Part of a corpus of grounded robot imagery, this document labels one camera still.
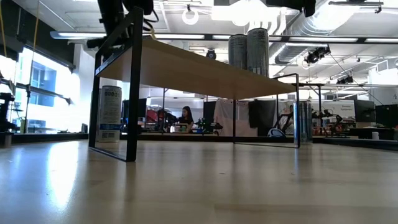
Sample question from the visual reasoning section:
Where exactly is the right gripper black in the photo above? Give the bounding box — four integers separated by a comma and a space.
266, 0, 317, 18

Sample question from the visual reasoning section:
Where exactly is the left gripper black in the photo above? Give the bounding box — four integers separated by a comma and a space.
86, 18, 131, 49

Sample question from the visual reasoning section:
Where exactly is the silver Celsius beverage can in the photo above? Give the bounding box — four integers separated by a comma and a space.
246, 27, 270, 78

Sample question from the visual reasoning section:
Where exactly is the white can with blue band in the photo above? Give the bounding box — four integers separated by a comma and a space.
97, 85, 123, 144

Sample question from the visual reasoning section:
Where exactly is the slim beverage can black lid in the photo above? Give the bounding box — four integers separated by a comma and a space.
228, 34, 249, 71

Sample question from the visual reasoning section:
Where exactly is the beverage can with silver lid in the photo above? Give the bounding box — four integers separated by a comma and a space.
293, 100, 313, 145

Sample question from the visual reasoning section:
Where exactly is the long ceiling light bar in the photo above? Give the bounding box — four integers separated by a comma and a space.
49, 30, 206, 40
269, 35, 398, 44

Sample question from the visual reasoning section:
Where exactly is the small black ceiling device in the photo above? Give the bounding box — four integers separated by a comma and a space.
335, 75, 355, 85

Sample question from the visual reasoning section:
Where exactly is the black computer monitor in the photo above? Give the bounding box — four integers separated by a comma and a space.
374, 104, 398, 129
123, 98, 147, 127
353, 99, 377, 124

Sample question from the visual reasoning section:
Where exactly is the black hanging cloth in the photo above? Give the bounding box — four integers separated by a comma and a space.
248, 99, 277, 129

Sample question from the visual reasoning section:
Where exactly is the seated person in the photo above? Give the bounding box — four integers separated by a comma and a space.
177, 105, 195, 134

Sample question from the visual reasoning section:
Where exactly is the black upright screen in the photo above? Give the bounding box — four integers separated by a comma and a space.
203, 101, 217, 125

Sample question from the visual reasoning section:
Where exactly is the white and blue round object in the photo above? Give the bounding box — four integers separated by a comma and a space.
267, 128, 286, 138

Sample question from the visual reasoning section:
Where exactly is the black equipment rack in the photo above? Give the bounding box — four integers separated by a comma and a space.
0, 91, 18, 133

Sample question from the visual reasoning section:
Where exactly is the white hanging cloth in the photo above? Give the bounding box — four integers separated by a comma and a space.
213, 98, 259, 138

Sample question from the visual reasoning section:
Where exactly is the silver ventilation duct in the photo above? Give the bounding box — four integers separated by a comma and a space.
269, 0, 343, 65

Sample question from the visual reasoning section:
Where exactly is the black ceiling rail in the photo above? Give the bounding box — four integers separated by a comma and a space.
328, 1, 385, 15

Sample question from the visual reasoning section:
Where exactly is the black ceiling camera cluster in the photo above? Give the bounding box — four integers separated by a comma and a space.
303, 45, 332, 65

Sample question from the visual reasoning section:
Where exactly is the white ring lamp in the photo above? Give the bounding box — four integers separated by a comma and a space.
182, 7, 200, 26

